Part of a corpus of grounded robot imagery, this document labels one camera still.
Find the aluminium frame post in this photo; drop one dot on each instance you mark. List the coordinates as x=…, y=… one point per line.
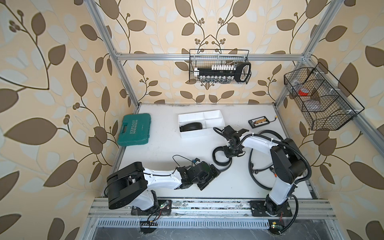
x=92, y=8

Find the back wire basket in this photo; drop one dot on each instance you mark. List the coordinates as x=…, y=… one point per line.
x=207, y=57

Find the black parallel charging board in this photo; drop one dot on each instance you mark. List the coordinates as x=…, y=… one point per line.
x=261, y=121

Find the white divided storage box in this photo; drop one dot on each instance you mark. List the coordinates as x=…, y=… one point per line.
x=209, y=119

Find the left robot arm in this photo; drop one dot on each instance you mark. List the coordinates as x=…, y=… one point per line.
x=135, y=185

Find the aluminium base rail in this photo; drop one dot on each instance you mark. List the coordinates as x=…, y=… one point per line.
x=218, y=208

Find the green tool case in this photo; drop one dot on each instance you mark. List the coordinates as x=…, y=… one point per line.
x=135, y=130

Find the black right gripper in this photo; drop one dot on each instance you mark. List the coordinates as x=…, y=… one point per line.
x=229, y=155

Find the red item in basket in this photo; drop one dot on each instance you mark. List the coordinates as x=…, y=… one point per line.
x=304, y=92

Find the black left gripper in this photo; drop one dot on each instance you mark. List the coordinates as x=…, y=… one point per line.
x=211, y=176

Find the right wire basket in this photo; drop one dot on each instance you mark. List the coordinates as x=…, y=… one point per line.
x=330, y=105

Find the wire basket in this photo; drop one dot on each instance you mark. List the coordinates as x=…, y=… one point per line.
x=207, y=57
x=330, y=105

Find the black socket holder set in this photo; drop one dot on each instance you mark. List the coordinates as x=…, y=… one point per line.
x=236, y=73

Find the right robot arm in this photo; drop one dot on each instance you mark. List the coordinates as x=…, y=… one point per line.
x=290, y=165

